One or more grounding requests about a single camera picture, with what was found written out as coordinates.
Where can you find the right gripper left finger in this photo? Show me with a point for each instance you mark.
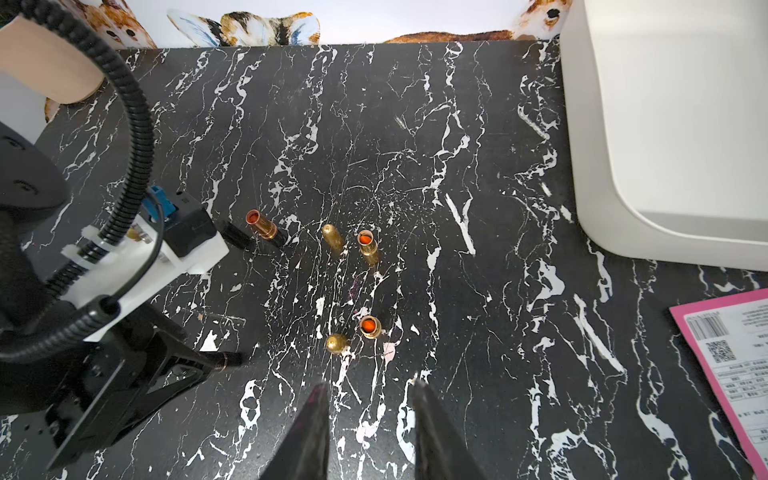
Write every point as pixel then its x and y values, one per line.
pixel 304 452

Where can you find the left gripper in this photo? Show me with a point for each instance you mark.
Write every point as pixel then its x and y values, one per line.
pixel 139 366

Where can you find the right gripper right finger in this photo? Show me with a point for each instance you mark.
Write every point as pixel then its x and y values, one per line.
pixel 440 452

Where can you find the gold lipstick cap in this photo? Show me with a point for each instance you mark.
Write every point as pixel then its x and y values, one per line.
pixel 333 238
pixel 337 344

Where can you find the gold lipstick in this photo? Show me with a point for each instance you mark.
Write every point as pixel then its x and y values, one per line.
pixel 266 229
pixel 370 327
pixel 368 247

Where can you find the potted green plant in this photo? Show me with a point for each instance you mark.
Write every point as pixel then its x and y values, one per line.
pixel 46 63

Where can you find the pink printed card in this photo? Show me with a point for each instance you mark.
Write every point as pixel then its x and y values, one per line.
pixel 729 338

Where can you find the cream rectangular tray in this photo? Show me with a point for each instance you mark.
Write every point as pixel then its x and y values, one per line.
pixel 666 106

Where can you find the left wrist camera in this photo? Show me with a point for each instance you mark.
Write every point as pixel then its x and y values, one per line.
pixel 191 245

